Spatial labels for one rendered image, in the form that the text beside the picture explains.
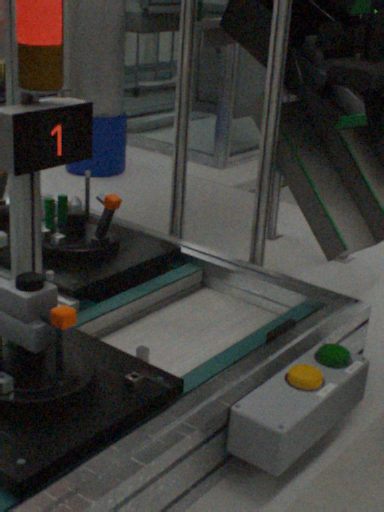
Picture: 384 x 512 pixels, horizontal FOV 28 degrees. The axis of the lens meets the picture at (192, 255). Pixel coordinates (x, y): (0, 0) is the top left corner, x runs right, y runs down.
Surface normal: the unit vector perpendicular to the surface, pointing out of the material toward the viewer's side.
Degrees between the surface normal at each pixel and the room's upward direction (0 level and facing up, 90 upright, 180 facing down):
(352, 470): 0
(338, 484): 0
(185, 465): 90
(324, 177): 45
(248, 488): 0
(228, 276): 90
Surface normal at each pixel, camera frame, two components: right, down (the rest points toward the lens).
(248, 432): -0.62, 0.26
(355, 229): 0.52, -0.43
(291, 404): 0.07, -0.92
